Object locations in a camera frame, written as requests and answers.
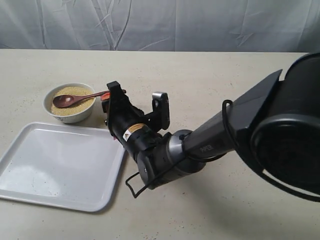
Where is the white floral ceramic bowl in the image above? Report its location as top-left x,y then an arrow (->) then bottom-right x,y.
43,83 -> 96,124

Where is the brown wooden spoon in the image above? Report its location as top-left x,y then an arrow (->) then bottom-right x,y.
52,91 -> 109,109

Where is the white backdrop curtain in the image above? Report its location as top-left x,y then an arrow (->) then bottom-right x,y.
0,0 -> 320,52

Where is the tan grain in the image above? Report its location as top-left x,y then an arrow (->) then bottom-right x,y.
50,86 -> 95,116

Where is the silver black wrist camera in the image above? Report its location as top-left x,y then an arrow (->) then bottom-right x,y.
144,91 -> 170,132

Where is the white rectangular plastic tray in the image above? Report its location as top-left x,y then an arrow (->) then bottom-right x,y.
0,122 -> 125,213

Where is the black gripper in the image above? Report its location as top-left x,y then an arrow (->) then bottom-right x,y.
100,81 -> 163,152

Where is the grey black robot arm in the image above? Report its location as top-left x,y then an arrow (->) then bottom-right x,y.
101,52 -> 320,202

